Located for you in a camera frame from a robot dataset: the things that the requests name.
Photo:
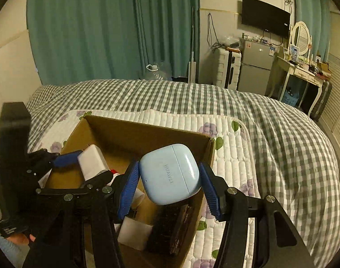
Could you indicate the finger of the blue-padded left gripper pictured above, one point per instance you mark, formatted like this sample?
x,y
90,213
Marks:
x,y
66,159

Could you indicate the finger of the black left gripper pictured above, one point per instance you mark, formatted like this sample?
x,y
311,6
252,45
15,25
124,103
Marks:
x,y
98,181

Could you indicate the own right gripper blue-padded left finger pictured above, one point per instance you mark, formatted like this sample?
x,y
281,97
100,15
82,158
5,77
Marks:
x,y
126,189

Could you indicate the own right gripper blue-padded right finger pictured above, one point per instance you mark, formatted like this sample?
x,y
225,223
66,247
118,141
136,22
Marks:
x,y
214,188

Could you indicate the white USB charger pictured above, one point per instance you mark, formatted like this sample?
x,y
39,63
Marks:
x,y
92,162

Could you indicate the brown cardboard box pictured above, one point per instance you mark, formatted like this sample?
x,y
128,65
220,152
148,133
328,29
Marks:
x,y
76,217

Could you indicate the light blue earbuds case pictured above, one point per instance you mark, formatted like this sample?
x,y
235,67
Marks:
x,y
170,174

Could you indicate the white red tube bottle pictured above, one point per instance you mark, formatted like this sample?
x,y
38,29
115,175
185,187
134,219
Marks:
x,y
114,175

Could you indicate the person's left hand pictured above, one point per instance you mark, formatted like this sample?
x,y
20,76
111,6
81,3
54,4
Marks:
x,y
20,238

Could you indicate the white floral quilted mat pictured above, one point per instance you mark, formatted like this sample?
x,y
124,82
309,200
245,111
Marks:
x,y
233,160

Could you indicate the black remote in box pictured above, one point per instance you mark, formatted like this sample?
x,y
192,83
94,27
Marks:
x,y
170,228

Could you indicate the grey checkered bed cover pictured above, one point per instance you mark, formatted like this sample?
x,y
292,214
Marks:
x,y
294,160

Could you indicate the clear water jug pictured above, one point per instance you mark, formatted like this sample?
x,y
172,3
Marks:
x,y
157,71

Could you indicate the white suitcase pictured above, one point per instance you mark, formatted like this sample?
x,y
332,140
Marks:
x,y
227,68

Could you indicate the green curtain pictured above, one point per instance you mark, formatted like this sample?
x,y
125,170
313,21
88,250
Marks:
x,y
78,40
316,15

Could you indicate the grey mini fridge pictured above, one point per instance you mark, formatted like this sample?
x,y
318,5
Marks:
x,y
256,64

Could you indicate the white dressing table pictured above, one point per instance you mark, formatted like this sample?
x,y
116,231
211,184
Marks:
x,y
282,71

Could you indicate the oval white vanity mirror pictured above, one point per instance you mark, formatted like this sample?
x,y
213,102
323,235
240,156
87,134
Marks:
x,y
300,37

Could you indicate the green right curtain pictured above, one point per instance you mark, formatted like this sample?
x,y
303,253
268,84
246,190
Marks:
x,y
316,15

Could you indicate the black wall television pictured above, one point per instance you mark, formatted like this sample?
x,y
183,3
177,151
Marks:
x,y
266,17

